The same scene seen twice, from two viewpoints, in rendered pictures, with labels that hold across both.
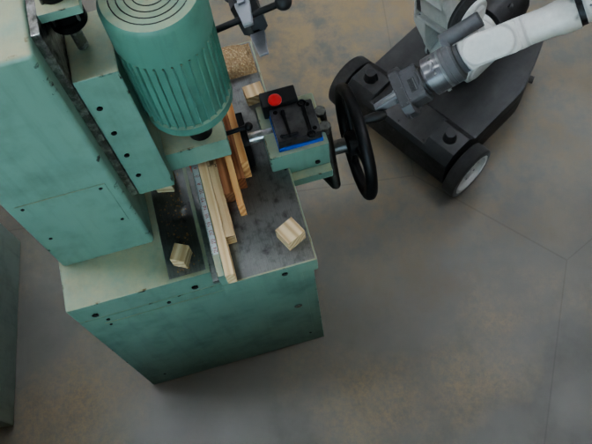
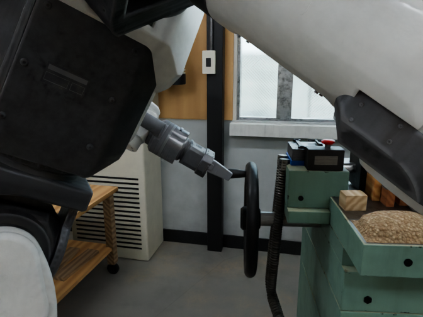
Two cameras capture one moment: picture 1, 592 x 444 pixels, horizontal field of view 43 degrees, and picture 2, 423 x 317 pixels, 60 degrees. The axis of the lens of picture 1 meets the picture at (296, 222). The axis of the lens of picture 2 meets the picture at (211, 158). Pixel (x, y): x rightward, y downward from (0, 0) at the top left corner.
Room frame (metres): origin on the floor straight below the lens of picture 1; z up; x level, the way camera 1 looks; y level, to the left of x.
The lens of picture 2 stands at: (1.76, -0.13, 1.19)
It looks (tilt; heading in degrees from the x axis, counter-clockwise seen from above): 14 degrees down; 189
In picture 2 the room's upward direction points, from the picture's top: straight up
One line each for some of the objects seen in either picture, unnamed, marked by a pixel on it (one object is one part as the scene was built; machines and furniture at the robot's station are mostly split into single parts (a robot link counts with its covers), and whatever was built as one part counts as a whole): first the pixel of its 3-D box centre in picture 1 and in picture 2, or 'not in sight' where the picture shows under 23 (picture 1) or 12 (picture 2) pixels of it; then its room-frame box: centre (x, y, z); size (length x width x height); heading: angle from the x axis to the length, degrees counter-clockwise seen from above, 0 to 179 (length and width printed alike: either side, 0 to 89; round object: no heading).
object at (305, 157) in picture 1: (292, 135); (311, 180); (0.87, -0.03, 0.91); 0.15 x 0.14 x 0.09; 5
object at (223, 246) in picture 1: (201, 158); not in sight; (0.85, 0.18, 0.92); 0.60 x 0.02 x 0.05; 5
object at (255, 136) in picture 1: (258, 136); (345, 167); (0.87, 0.05, 0.95); 0.09 x 0.07 x 0.09; 5
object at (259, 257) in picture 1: (259, 154); (345, 198); (0.86, 0.06, 0.87); 0.61 x 0.30 x 0.06; 5
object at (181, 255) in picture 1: (181, 255); not in sight; (0.67, 0.27, 0.82); 0.04 x 0.03 x 0.04; 158
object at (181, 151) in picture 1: (196, 143); not in sight; (0.85, 0.18, 0.99); 0.14 x 0.07 x 0.09; 95
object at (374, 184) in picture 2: (238, 139); (365, 173); (0.87, 0.09, 0.94); 0.16 x 0.02 x 0.08; 5
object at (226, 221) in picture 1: (202, 124); not in sight; (0.94, 0.17, 0.92); 0.60 x 0.02 x 0.04; 5
